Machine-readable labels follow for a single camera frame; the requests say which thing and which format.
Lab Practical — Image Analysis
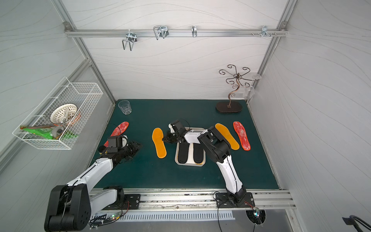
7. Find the white storage box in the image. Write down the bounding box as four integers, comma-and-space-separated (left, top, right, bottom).
175, 127, 206, 167

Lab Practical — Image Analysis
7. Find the red insole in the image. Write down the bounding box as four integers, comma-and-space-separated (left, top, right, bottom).
233, 121, 251, 151
104, 121, 129, 148

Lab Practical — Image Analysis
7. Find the orange insole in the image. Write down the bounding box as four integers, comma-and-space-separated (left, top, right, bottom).
215, 123, 240, 150
152, 128, 167, 159

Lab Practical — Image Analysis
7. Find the black insole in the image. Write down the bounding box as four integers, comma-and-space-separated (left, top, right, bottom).
178, 142, 189, 164
193, 143, 204, 164

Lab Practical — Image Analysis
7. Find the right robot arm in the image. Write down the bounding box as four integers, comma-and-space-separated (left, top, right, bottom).
162, 120, 246, 205

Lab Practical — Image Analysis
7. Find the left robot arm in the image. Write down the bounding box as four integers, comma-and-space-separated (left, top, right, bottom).
44, 135, 141, 232

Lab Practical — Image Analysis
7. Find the green table mat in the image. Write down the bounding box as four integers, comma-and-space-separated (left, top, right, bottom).
98, 99, 278, 189

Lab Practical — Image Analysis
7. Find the clear drinking glass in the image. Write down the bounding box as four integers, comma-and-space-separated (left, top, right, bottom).
117, 100, 132, 115

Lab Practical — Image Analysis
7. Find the dark metal jewelry stand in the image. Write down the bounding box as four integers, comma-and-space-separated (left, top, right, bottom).
215, 64, 254, 114

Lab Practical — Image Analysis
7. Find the white plastic strainer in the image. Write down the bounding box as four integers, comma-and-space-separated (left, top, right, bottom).
50, 103, 78, 125

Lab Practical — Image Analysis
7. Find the green plastic toy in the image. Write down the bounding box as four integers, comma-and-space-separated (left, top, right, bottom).
20, 126, 78, 140

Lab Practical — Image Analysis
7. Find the small metal hook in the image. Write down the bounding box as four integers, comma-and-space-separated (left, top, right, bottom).
191, 26, 197, 38

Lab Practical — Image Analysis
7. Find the middle metal hook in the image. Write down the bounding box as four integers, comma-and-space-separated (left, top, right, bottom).
153, 26, 169, 40

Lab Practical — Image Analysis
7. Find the left metal hook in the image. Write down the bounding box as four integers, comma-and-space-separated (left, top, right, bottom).
122, 30, 138, 51

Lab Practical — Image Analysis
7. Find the black object bottom right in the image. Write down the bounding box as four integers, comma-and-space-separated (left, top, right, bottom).
342, 215, 371, 232

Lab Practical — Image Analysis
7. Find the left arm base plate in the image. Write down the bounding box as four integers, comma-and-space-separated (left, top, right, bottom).
103, 194, 141, 210

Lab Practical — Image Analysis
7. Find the white wire basket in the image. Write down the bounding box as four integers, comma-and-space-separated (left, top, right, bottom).
13, 77, 103, 150

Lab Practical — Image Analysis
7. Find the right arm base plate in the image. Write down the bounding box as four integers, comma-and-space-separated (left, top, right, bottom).
213, 191, 255, 208

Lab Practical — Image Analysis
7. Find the horizontal aluminium rail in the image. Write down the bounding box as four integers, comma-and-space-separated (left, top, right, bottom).
65, 23, 288, 38

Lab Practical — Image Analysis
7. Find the right metal bracket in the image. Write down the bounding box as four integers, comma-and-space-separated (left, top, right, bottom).
251, 26, 277, 38

